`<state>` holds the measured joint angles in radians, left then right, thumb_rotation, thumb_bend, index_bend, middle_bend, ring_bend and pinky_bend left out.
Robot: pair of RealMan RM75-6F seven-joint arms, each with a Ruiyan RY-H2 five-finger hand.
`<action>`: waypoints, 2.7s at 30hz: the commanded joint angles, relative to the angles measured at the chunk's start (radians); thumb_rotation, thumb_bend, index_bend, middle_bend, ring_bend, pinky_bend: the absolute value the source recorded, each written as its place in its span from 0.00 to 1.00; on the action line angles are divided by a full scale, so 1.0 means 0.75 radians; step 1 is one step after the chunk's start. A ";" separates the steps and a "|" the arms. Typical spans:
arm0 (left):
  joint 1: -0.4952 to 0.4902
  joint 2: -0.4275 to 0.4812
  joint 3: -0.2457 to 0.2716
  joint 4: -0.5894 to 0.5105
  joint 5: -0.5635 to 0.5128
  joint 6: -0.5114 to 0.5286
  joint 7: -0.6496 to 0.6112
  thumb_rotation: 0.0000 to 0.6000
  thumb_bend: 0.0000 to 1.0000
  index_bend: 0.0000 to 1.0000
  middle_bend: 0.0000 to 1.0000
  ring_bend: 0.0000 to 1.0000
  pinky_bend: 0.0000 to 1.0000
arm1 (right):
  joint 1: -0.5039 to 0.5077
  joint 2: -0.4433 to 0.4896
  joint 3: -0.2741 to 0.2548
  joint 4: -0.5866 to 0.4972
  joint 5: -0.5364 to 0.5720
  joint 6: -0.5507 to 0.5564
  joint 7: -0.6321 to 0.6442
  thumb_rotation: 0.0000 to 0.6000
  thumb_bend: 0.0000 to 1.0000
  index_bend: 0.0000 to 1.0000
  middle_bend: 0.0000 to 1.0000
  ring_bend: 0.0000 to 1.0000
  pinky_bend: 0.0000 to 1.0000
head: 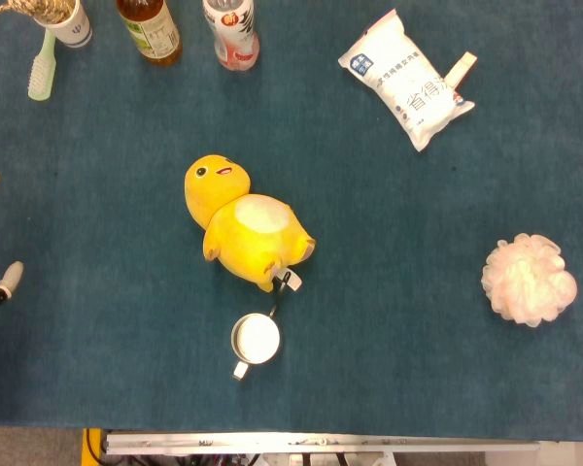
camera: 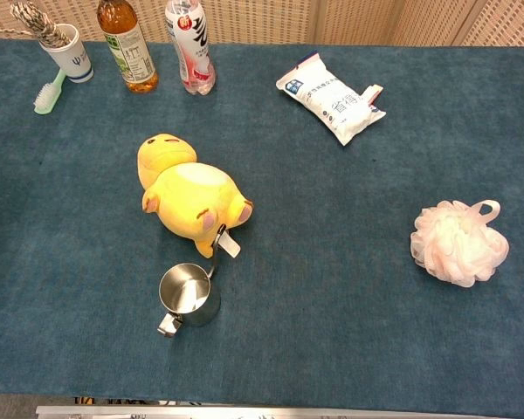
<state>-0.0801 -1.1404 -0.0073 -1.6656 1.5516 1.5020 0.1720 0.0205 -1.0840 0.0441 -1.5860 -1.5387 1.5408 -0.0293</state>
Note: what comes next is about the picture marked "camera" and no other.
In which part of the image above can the white tissue pack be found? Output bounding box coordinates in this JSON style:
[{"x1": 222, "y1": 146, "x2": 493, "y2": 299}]
[{"x1": 275, "y1": 50, "x2": 387, "y2": 147}]

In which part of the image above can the green toothbrush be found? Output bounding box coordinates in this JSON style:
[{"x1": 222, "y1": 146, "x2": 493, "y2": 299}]
[{"x1": 33, "y1": 68, "x2": 67, "y2": 116}]

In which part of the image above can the pink mesh bath sponge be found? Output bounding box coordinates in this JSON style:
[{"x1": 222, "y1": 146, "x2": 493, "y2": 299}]
[{"x1": 410, "y1": 199, "x2": 511, "y2": 289}]

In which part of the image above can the twisted black white rope bundle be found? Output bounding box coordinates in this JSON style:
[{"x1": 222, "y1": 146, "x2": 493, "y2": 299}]
[{"x1": 0, "y1": 1, "x2": 72, "y2": 49}]

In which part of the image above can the white paper cup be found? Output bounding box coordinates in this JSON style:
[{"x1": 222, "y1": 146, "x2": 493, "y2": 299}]
[{"x1": 38, "y1": 23, "x2": 94, "y2": 84}]

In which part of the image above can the stainless steel cup with handle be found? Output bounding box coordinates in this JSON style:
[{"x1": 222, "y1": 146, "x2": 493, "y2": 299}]
[{"x1": 157, "y1": 223, "x2": 229, "y2": 339}]

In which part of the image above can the pink label drink bottle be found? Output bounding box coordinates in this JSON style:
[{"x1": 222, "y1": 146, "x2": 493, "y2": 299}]
[{"x1": 164, "y1": 0, "x2": 217, "y2": 97}]

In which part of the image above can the blue table cloth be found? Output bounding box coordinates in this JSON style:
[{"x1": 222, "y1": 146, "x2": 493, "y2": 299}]
[{"x1": 0, "y1": 37, "x2": 524, "y2": 418}]

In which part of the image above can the amber tea bottle green label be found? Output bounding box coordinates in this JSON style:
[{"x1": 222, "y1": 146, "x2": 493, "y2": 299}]
[{"x1": 96, "y1": 0, "x2": 160, "y2": 94}]

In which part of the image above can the yellow plush toy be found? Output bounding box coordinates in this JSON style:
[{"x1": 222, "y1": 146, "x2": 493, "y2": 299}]
[{"x1": 136, "y1": 133, "x2": 255, "y2": 259}]

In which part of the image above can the metal rail at table edge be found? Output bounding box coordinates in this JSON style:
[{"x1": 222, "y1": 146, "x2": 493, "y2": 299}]
[{"x1": 35, "y1": 404, "x2": 440, "y2": 419}]

